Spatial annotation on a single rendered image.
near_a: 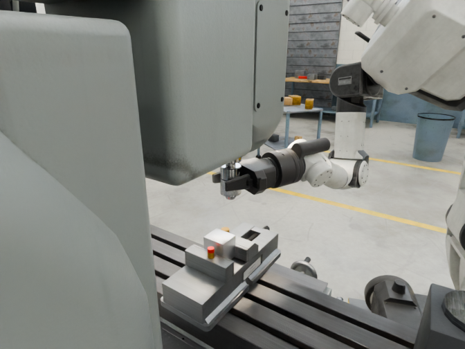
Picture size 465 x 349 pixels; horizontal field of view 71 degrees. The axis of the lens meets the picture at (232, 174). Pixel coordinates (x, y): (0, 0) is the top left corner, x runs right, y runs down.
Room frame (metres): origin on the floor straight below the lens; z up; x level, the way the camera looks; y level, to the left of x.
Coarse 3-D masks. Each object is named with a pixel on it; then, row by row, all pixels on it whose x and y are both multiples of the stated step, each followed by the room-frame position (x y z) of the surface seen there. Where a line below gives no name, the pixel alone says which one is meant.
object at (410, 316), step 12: (384, 288) 1.07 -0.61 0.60; (396, 288) 1.04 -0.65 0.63; (408, 288) 1.06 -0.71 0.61; (372, 300) 1.10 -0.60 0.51; (384, 300) 1.01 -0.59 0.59; (396, 300) 1.00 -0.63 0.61; (408, 300) 0.99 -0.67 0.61; (420, 300) 1.04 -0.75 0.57; (372, 312) 1.07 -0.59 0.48; (384, 312) 0.96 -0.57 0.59; (396, 312) 0.95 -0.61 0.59; (408, 312) 0.95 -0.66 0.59; (420, 312) 0.95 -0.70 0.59; (408, 324) 0.89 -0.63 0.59
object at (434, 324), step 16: (432, 288) 0.45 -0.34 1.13; (448, 288) 0.45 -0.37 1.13; (432, 304) 0.41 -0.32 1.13; (448, 304) 0.40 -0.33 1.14; (464, 304) 0.40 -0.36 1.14; (432, 320) 0.38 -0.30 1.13; (448, 320) 0.38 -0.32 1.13; (464, 320) 0.36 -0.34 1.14; (432, 336) 0.36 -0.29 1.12; (448, 336) 0.35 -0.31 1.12; (464, 336) 0.35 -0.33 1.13
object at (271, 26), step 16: (256, 0) 0.56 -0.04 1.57; (272, 0) 0.60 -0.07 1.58; (288, 0) 0.65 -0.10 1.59; (256, 16) 0.56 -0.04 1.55; (272, 16) 0.60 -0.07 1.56; (288, 16) 0.65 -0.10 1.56; (256, 32) 0.56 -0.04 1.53; (272, 32) 0.60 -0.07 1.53; (256, 48) 0.56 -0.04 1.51; (272, 48) 0.60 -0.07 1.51; (256, 64) 0.56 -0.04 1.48; (272, 64) 0.60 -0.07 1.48; (256, 80) 0.56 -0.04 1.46; (272, 80) 0.60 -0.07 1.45; (256, 96) 0.56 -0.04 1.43; (272, 96) 0.61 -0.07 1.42; (256, 112) 0.56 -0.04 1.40; (272, 112) 0.61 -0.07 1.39; (256, 128) 0.57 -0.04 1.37; (272, 128) 0.64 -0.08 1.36; (256, 144) 0.62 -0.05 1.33
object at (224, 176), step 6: (222, 174) 0.66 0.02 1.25; (228, 174) 0.65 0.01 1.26; (234, 174) 0.65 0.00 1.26; (240, 174) 0.66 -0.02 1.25; (222, 180) 0.66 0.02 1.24; (228, 180) 0.65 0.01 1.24; (222, 186) 0.66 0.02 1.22; (222, 192) 0.66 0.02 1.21; (228, 192) 0.65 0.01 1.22; (234, 192) 0.65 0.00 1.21; (240, 192) 0.66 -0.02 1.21
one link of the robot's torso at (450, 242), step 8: (448, 232) 0.94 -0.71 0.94; (448, 240) 0.92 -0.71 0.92; (456, 240) 0.90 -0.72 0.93; (448, 248) 0.91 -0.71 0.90; (456, 248) 0.86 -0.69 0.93; (448, 256) 0.90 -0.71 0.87; (456, 256) 0.89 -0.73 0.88; (464, 256) 0.81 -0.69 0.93; (448, 264) 0.90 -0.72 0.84; (456, 264) 0.89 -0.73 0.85; (464, 264) 0.79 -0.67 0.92; (456, 272) 0.89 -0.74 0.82; (464, 272) 0.78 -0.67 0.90; (456, 280) 0.89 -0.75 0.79; (464, 280) 0.79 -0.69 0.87; (456, 288) 0.89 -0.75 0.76; (464, 288) 0.80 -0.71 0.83
